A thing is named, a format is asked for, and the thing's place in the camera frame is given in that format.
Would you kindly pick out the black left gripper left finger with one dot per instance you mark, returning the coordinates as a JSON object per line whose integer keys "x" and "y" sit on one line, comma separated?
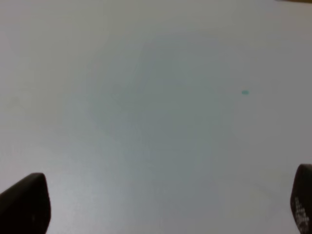
{"x": 25, "y": 207}

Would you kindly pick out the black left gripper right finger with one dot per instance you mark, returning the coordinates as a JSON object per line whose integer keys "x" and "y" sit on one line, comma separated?
{"x": 301, "y": 198}

